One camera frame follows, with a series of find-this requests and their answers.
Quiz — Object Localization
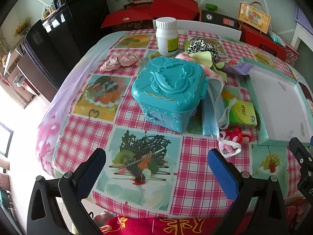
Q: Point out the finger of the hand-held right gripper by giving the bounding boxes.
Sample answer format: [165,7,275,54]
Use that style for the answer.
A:
[289,137,313,177]

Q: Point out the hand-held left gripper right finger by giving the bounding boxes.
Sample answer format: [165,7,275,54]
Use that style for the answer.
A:
[207,148,290,235]

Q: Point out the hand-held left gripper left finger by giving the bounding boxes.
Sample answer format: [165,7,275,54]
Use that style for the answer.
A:
[26,148,107,235]

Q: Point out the red pink hair ornament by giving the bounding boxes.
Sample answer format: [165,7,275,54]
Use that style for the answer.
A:
[219,127,251,158]

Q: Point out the blue face mask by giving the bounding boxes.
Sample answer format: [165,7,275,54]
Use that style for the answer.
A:
[202,77,239,137]

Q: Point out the green tissue packet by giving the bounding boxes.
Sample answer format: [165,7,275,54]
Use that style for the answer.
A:
[224,98,258,128]

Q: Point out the teal cardboard tray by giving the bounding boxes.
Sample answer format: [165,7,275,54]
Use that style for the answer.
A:
[238,57,313,147]

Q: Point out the teal plastic storage box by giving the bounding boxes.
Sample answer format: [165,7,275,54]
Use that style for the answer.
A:
[131,56,208,133]

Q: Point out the purple tissue packet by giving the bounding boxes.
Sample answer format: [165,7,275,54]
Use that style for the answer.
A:
[221,60,252,75]

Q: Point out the light green cloth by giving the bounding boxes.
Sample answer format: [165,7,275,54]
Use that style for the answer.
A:
[189,52,225,70]

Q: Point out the pink white striped fuzzy sock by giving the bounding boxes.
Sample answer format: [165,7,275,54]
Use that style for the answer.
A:
[175,52,227,82]

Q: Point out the black white spotted scrunchie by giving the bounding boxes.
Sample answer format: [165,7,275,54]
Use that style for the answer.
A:
[188,38,219,63]

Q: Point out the pink checked printed tablecloth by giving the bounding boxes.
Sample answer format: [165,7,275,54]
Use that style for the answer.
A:
[35,28,313,219]

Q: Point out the red printed cloth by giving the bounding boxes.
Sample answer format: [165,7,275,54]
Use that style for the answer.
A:
[100,214,247,235]

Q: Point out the red patterned tissue box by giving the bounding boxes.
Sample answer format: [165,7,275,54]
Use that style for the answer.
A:
[281,40,300,65]

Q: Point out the wet wipes pack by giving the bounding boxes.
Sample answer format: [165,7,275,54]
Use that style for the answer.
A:
[269,32,286,47]

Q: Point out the wooden shelf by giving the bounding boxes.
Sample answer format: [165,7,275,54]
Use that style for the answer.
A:
[0,42,41,109]

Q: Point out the red box with window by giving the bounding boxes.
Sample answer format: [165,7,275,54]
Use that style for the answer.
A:
[239,22,288,60]

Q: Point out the white side table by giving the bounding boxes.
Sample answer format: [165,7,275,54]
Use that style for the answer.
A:
[291,22,313,54]

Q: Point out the black cabinet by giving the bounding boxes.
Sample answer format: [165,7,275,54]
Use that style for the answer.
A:
[22,0,110,103]

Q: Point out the purple plastic basket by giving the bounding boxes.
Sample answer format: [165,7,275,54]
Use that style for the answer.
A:
[295,4,307,25]

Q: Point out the white pill bottle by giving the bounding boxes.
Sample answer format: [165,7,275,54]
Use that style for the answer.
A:
[156,17,179,56]

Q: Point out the yellow suitcase shaped box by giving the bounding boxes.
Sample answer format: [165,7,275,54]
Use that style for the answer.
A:
[238,1,272,33]

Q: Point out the dark floral box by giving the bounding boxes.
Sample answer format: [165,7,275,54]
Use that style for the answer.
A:
[117,21,157,31]

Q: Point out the black box with orange label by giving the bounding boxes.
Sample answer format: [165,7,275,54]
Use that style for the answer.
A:
[199,10,241,31]

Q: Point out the flat red gift bag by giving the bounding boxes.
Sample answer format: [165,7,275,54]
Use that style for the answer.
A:
[101,7,157,29]

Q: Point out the yellow flowers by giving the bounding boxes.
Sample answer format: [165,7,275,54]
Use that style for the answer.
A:
[14,17,32,37]

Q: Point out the large red gift box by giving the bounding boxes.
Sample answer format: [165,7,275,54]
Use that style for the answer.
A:
[132,0,199,21]

